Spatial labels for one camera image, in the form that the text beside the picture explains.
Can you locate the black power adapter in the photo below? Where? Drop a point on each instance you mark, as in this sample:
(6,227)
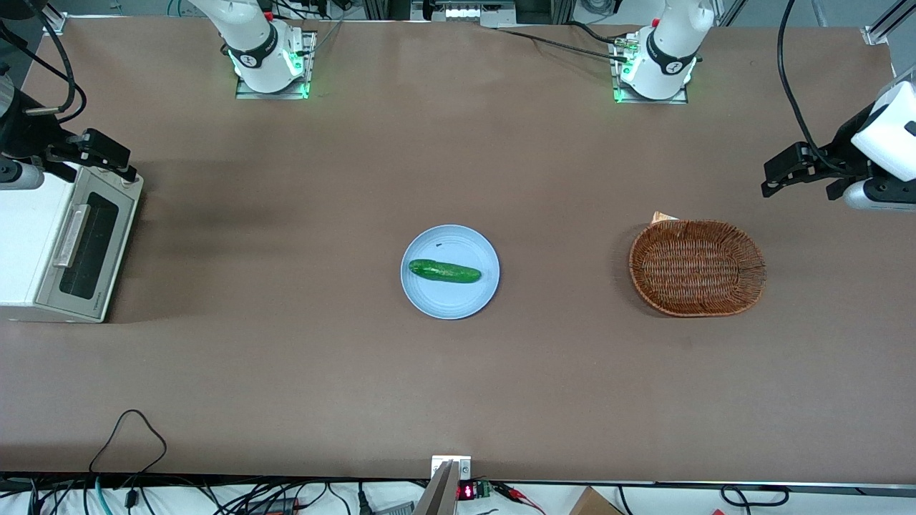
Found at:
(272,506)

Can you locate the small red digit display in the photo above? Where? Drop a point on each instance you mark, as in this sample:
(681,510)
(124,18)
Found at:
(466,491)

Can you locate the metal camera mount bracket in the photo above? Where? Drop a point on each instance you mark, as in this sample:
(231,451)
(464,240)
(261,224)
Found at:
(440,493)

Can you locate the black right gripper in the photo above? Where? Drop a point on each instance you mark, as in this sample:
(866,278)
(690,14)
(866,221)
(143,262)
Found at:
(21,133)

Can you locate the white toaster oven body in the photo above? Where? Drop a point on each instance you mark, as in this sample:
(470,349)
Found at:
(18,243)

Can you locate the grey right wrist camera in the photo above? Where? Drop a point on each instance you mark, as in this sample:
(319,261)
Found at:
(18,177)

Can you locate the brown wicker basket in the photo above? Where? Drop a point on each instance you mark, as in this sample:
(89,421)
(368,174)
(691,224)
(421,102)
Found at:
(698,268)

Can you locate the aluminium frame strut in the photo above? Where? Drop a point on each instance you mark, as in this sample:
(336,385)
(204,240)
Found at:
(879,34)
(56,27)

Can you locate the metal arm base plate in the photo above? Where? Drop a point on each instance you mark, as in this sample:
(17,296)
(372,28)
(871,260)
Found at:
(309,71)
(617,91)

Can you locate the green cucumber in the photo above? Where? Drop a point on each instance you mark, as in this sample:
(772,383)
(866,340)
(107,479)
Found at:
(445,272)

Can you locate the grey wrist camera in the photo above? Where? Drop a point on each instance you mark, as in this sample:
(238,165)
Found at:
(887,197)
(18,177)

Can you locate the light blue round plate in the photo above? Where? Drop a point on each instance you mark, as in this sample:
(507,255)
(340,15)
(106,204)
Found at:
(451,300)

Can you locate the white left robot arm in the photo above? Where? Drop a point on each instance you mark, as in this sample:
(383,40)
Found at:
(669,43)

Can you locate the tan paper tag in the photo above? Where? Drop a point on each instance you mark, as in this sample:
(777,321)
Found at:
(663,217)

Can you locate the red clip lead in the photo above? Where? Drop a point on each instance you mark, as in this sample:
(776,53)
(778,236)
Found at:
(515,493)

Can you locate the toaster oven glass door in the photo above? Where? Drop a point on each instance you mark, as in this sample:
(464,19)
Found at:
(89,243)

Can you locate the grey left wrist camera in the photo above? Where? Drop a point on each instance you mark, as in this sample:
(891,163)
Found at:
(887,197)

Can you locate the cardboard box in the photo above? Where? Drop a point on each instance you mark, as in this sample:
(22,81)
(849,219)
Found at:
(592,504)

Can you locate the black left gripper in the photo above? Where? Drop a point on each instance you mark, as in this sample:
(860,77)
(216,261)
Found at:
(843,148)

